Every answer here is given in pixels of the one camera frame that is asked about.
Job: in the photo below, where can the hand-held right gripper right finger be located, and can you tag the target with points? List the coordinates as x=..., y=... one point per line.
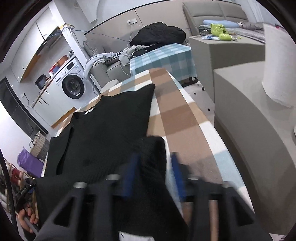
x=178, y=178

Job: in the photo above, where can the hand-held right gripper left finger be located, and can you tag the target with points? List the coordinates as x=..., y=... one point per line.
x=130, y=176

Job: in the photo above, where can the black knit sweater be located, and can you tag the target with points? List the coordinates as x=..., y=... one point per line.
x=104, y=129

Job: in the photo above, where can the light grey crumpled clothes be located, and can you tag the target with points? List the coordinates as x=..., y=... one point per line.
x=127, y=55

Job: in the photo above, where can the person's left hand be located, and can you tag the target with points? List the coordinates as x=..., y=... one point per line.
x=31, y=220

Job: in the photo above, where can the purple bag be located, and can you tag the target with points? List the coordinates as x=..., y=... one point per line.
x=29, y=162

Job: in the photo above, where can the woven laundry basket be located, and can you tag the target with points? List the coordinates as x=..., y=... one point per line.
x=40, y=146

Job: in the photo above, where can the brown and blue checked blanket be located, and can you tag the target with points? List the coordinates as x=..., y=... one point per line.
x=180, y=115

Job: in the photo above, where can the grey table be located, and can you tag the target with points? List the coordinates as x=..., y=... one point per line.
x=249, y=129

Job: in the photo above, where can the white counter cabinet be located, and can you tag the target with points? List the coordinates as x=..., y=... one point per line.
x=55, y=104

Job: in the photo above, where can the white washing machine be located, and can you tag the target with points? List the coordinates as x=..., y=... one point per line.
x=72, y=87

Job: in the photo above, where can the grey sofa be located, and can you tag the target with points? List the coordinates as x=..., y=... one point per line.
x=99, y=69

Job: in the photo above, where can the black pot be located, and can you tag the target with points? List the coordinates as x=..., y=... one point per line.
x=41, y=82

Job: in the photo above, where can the black and white houndstooth cloth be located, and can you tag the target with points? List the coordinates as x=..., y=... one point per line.
x=114, y=56

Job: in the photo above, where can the grey and white cloth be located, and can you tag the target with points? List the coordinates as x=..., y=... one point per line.
x=94, y=60

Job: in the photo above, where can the red container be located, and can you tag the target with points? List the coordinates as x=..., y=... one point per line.
x=53, y=69

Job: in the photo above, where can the grey bedside cabinet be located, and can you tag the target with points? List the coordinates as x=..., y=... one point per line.
x=226, y=60

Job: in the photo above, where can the black jacket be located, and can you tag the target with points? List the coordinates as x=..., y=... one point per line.
x=159, y=33

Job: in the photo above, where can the green plush toy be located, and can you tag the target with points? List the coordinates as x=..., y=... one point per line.
x=218, y=29

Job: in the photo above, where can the black range hood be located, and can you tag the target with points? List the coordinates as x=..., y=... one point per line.
x=52, y=38

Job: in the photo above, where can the light blue pillow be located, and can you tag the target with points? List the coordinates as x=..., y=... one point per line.
x=231, y=23

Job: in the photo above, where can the grey bed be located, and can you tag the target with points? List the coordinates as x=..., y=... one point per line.
x=208, y=16

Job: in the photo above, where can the white wall cabinet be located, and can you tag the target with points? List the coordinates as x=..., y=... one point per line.
x=32, y=46

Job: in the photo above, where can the white wall socket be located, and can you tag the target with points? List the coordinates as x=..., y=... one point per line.
x=131, y=21

